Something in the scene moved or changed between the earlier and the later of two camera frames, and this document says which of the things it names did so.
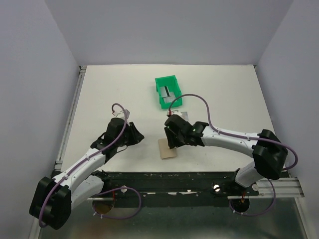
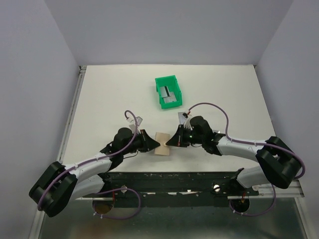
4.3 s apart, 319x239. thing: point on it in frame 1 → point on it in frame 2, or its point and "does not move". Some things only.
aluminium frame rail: [284, 187] does not move
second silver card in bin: [169, 99] does not move
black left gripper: [136, 136] → [149, 143]
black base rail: [173, 187] does not move
